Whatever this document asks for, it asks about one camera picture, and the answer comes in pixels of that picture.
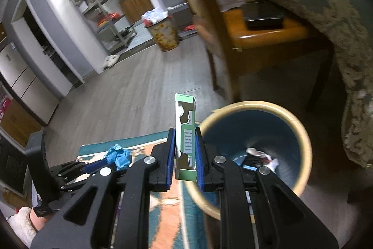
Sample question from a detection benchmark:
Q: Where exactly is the wooden kitchen counter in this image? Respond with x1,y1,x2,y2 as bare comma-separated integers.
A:
118,0,154,25

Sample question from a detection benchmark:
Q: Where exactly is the heap of rubbish in can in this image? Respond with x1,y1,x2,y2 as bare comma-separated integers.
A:
141,7,170,26

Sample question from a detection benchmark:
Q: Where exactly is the pink cloth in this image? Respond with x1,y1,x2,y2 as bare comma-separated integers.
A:
30,210,51,234

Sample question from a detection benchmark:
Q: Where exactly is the floral trash can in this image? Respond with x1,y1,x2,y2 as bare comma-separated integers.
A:
145,18,180,52

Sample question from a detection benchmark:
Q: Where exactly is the printed teal and beige mat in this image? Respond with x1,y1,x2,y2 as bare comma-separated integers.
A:
77,132,222,249

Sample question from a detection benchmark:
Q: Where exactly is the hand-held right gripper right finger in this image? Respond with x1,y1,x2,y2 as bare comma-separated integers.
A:
195,126,340,249

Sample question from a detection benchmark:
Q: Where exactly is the white refrigerator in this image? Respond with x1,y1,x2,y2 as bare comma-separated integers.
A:
0,43,60,126

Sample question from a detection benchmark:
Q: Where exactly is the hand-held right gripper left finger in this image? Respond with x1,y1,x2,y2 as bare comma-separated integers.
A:
31,127,177,249

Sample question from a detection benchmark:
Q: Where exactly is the wooden chair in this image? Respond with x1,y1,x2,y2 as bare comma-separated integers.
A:
145,0,334,113

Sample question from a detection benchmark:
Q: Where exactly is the white fuzzy cloth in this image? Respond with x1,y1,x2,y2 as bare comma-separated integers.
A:
7,206,37,247

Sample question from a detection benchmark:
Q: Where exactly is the wooden cabinet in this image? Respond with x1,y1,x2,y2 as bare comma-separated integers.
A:
0,99,42,148

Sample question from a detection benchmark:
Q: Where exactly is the green cardboard box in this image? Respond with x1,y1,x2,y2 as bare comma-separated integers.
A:
174,93,197,181

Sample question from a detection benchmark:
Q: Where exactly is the metal kitchen shelf rack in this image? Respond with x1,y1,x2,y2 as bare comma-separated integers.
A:
69,0,138,54

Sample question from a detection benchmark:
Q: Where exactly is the black flat box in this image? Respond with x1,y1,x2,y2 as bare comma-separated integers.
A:
243,2,285,30

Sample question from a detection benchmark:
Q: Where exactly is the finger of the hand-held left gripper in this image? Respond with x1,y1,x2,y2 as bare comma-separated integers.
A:
58,173,101,193
49,159,113,176

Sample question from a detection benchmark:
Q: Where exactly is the blue face mask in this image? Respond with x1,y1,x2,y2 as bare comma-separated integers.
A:
105,144,132,171

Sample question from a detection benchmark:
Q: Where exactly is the teal bin with yellow rim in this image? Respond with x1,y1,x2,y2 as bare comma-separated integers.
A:
183,101,313,221

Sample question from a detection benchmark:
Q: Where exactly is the blue snack packet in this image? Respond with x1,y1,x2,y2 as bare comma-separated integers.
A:
233,156,259,172

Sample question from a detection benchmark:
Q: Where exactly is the white paper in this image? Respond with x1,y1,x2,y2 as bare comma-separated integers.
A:
246,147,280,174

